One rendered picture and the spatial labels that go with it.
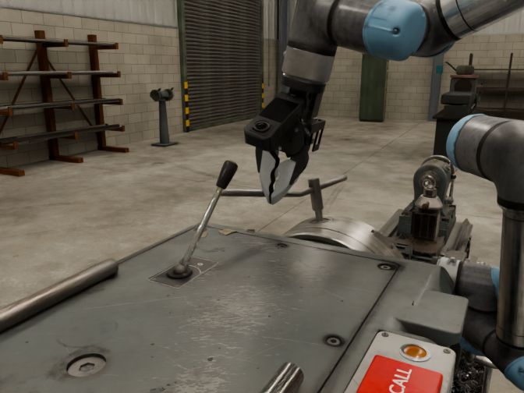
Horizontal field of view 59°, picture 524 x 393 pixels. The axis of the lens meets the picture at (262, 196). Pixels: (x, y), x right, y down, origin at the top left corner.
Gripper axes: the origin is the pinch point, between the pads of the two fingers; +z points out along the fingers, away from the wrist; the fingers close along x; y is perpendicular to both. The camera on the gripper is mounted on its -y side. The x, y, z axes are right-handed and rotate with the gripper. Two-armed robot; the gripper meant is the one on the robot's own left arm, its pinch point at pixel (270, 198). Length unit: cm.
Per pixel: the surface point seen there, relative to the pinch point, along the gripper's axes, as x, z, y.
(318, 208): -4.5, 3.9, 13.0
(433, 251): -25, 24, 64
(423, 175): -8, 20, 126
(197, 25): 693, 49, 910
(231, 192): 4.0, -1.0, -6.2
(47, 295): 8.1, 5.6, -36.6
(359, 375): -25.9, -0.9, -30.9
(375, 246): -17.1, 6.1, 11.7
